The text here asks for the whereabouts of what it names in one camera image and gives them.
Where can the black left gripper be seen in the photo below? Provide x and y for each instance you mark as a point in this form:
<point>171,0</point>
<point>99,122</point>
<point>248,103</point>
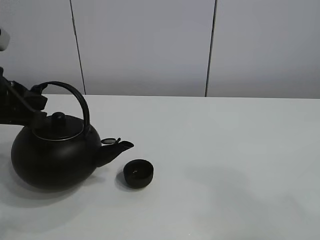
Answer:
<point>13,110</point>

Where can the black teapot with handle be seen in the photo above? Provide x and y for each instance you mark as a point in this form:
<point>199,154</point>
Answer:
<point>65,151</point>

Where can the small black teacup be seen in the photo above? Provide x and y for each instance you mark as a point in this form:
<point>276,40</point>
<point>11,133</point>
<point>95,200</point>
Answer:
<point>138,173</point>

